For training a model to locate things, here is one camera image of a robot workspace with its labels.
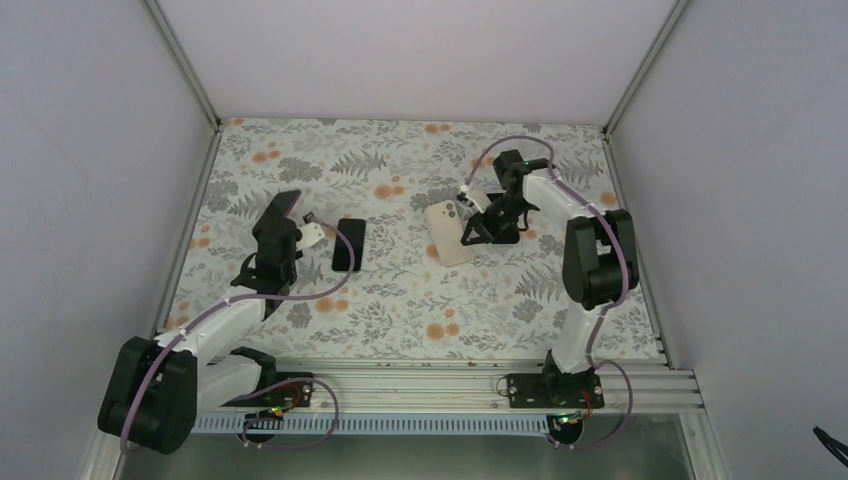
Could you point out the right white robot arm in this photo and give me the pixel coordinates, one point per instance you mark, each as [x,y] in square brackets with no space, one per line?
[599,266]

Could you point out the floral patterned table mat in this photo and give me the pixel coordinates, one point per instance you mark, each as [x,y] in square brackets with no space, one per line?
[507,303]

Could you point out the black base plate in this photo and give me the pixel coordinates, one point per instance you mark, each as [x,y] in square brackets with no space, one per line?
[559,391]
[291,390]

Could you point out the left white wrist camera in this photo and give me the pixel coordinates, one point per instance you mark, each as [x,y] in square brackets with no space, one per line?
[310,233]

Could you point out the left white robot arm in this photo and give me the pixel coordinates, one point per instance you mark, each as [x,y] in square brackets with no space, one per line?
[159,386]

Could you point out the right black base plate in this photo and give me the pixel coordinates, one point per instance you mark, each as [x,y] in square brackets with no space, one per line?
[559,391]

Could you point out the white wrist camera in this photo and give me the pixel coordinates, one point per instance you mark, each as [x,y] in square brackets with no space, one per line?
[472,198]
[310,233]

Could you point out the black object at edge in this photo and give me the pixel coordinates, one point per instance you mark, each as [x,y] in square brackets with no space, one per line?
[836,448]

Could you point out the grey slotted cable duct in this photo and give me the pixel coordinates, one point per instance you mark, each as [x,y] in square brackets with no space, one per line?
[503,424]

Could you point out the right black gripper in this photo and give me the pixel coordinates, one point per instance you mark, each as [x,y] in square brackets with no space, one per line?
[477,222]

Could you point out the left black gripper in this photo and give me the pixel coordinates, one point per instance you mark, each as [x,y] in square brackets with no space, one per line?
[257,230]

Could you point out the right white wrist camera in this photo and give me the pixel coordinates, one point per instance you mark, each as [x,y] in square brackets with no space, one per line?
[472,198]

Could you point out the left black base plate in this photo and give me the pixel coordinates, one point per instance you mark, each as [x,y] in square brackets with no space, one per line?
[291,390]

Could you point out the black phone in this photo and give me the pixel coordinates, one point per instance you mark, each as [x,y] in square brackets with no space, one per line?
[348,250]

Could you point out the pink phone case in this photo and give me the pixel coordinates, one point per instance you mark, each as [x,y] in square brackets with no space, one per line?
[446,230]

